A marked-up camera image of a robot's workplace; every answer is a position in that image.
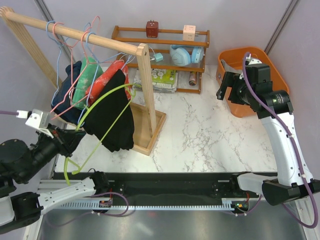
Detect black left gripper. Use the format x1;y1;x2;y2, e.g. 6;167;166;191
20;122;88;183

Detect lime green hanger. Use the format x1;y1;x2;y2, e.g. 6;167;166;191
63;83;136;186

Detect grey trousers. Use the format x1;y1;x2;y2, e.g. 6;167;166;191
220;59;243;74

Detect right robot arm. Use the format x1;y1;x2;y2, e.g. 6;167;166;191
217;62;320;206

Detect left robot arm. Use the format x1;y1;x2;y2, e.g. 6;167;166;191
0;110;232;234

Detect small brown bottle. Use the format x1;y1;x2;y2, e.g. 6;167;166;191
188;71;198;86

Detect navy blue garment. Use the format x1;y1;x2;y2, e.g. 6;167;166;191
51;60;85;126

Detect black garment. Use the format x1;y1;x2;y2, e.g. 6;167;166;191
82;68;136;153

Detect blue headphones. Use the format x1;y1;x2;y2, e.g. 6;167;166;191
169;44;204;67

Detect pink power cube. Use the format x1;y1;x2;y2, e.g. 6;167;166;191
182;24;197;42

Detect green patterned garment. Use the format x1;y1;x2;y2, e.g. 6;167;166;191
72;57;103;105

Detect brown wooden shelf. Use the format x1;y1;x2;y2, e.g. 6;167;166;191
111;25;210;94

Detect wooden clothes rack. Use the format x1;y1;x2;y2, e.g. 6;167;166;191
0;6;166;156

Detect mint green charger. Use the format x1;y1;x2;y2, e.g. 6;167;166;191
149;47;164;63

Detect red patterned garment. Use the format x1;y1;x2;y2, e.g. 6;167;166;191
85;59;129;106

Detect dark red power cube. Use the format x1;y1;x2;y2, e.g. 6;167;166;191
145;20;159;38

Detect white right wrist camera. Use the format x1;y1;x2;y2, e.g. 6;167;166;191
245;56;262;66

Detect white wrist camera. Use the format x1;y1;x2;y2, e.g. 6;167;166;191
25;109;54;139
245;56;262;66

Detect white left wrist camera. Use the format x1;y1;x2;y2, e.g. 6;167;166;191
25;109;54;139

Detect blue wire hanger right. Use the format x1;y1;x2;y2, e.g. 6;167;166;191
71;26;117;124

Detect blue wire hanger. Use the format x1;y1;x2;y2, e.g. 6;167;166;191
46;20;83;107
71;26;117;124

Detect pink wire hanger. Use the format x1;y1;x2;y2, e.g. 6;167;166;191
68;30;93;110
47;15;101;121

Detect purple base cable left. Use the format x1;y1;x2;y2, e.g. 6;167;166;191
91;191;131;217

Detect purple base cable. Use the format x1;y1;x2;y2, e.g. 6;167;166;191
91;191;131;217
229;193;262;217

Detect pink wire hanger right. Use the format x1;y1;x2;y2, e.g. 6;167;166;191
68;30;93;110

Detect blue wire hanger left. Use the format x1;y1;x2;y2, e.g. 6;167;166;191
46;20;83;107

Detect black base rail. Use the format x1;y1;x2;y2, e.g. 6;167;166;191
52;171;286;207

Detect grey slotted cable duct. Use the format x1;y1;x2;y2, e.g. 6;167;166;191
57;197;234;211

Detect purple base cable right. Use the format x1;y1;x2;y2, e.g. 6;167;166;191
229;193;262;217

